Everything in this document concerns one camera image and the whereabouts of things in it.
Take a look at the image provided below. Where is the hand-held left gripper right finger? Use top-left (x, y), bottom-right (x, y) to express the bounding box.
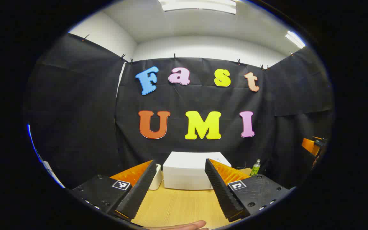
top-left (205, 158), bottom-right (295, 223)

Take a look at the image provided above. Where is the white side table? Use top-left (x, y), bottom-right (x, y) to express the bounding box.
top-left (42, 160), bottom-right (65, 189)

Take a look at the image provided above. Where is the white toaster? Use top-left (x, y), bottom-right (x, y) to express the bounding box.
top-left (149, 164), bottom-right (163, 190)

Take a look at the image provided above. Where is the small ceiling light panel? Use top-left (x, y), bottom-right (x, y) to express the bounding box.
top-left (285, 30), bottom-right (306, 49)

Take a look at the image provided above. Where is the green drink bottle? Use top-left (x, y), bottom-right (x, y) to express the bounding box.
top-left (250, 159), bottom-right (261, 177)

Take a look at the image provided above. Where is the black backdrop cloth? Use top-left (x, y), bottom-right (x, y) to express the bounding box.
top-left (24, 32), bottom-right (334, 189)

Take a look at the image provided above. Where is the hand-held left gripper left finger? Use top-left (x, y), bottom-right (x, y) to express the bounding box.
top-left (71, 160), bottom-right (158, 221)

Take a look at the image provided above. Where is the long ceiling light panel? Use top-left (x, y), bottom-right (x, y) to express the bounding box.
top-left (158, 0), bottom-right (237, 15)

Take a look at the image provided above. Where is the white microwave oven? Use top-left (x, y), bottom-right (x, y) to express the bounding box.
top-left (163, 151), bottom-right (232, 190)

